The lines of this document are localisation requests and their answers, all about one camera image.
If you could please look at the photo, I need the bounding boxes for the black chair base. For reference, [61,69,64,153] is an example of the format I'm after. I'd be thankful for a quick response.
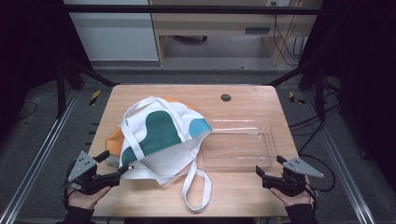
[170,35,208,43]

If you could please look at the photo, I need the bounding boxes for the left hand-held gripper black cable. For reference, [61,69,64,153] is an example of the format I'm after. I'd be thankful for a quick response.
[61,161,78,211]

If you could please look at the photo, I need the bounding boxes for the aluminium rail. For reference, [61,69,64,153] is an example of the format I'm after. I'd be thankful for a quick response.
[0,89,80,224]
[302,90,378,224]

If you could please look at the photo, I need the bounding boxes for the white cabinet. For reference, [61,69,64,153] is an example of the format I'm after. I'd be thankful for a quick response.
[63,0,160,63]

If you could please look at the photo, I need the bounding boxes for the black curtain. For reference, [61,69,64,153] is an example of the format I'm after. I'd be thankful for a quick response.
[298,0,396,194]
[0,0,93,143]

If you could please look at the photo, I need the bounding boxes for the right hand-held gripper black cable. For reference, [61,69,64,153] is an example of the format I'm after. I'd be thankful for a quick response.
[298,153,338,216]

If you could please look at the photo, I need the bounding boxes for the yellow black tape marker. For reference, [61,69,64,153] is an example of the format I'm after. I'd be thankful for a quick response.
[89,89,103,107]
[288,91,306,105]

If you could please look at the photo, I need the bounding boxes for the black horizontal frame bar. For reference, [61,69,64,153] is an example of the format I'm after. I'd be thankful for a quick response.
[61,4,323,16]

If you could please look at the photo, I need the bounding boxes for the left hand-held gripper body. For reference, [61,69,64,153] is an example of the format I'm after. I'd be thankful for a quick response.
[61,150,109,196]

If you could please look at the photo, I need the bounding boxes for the black floor cables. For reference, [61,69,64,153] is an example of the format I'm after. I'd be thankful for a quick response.
[287,77,344,157]

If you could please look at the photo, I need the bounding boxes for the white patterned canvas tote bag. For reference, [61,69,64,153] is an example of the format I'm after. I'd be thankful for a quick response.
[105,95,214,215]

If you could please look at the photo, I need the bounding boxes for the black metal stand strut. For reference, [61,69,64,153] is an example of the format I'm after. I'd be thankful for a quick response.
[263,61,327,123]
[55,58,121,119]

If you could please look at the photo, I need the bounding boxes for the thin black floor cable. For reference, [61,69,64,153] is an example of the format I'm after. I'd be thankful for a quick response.
[14,100,39,121]

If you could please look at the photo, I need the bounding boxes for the hand-held gripper black cable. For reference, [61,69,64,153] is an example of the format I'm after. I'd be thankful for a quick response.
[61,161,78,211]
[298,153,338,216]

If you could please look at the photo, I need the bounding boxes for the light wooden desk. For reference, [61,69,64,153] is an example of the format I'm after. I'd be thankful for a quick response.
[148,0,324,67]

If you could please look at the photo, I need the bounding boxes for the person's right hand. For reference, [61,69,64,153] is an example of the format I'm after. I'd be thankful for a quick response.
[269,186,314,208]

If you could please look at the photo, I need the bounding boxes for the black hanging cables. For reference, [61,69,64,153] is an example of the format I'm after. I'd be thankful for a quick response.
[272,1,310,67]

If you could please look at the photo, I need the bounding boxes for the clear plastic tray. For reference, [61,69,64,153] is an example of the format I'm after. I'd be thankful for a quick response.
[201,119,279,171]

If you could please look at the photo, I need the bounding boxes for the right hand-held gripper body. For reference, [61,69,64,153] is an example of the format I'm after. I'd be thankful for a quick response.
[279,157,325,197]

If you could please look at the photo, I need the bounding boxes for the person's left hand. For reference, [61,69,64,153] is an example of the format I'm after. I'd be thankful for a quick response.
[66,186,112,211]

